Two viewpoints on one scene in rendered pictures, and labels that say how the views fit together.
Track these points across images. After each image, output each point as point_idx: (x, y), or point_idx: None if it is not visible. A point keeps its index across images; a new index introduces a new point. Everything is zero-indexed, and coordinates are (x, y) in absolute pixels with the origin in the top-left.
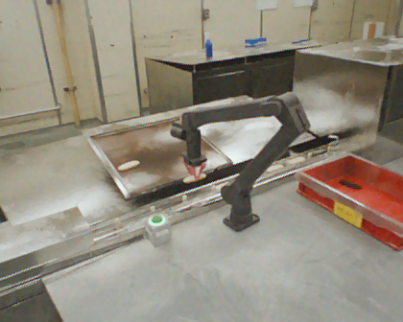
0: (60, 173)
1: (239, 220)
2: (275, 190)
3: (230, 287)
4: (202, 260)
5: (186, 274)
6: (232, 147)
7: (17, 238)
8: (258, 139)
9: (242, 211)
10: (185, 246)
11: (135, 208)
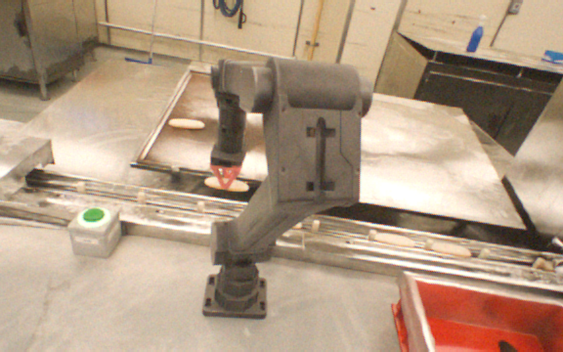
0: (148, 103)
1: (218, 297)
2: (360, 279)
3: None
4: (87, 328)
5: (29, 335)
6: None
7: None
8: (412, 179)
9: (226, 286)
10: (105, 284)
11: (146, 184)
